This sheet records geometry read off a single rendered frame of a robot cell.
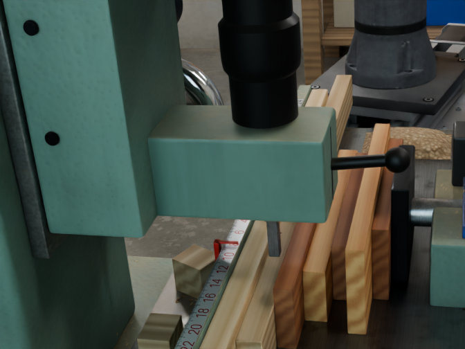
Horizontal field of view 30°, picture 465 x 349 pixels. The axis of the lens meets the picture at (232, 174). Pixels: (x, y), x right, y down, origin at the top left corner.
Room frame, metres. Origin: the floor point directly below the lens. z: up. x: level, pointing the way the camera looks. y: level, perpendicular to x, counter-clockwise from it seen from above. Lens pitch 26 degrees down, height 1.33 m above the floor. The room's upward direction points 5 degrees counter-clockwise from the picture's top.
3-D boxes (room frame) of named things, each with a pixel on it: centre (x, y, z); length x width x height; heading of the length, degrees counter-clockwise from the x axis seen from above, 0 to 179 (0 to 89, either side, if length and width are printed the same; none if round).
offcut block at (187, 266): (0.81, 0.05, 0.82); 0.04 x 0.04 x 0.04; 47
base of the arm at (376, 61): (1.38, -0.28, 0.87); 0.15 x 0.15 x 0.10
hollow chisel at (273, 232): (0.62, -0.03, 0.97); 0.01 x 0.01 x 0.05; 74
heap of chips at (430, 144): (0.91, -0.20, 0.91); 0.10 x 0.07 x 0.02; 74
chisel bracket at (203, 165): (0.63, -0.01, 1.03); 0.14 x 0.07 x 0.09; 74
